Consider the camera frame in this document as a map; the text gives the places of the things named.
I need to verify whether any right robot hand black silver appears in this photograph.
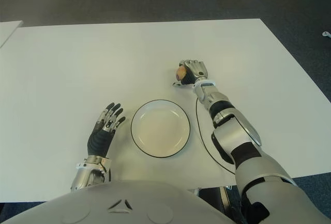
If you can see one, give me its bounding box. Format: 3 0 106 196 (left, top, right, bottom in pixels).
172 58 209 87

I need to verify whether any left robot hand black silver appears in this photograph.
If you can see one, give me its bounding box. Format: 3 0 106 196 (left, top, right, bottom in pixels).
87 102 127 157

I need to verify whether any yellow red apple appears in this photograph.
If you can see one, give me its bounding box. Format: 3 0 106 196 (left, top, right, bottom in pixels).
175 65 188 80

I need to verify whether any white plate with black rim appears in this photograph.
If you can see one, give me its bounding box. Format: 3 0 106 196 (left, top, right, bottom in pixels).
130 99 192 158

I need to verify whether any grey robot torso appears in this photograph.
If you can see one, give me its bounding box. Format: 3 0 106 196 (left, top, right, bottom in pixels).
0 180 235 224

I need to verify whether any neighbouring white table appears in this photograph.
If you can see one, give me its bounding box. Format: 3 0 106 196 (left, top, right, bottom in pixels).
0 21 24 49

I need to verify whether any thin black cable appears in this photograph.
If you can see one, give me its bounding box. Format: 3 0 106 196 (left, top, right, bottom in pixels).
194 98 236 175

